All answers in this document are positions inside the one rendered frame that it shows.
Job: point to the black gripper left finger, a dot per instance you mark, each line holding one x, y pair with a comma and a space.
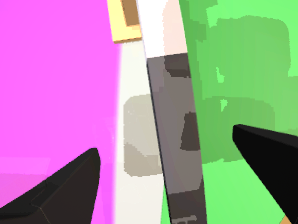
66, 197

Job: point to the bright green flat mat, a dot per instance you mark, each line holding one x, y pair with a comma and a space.
243, 61

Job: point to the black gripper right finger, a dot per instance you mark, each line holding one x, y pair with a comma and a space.
273, 156

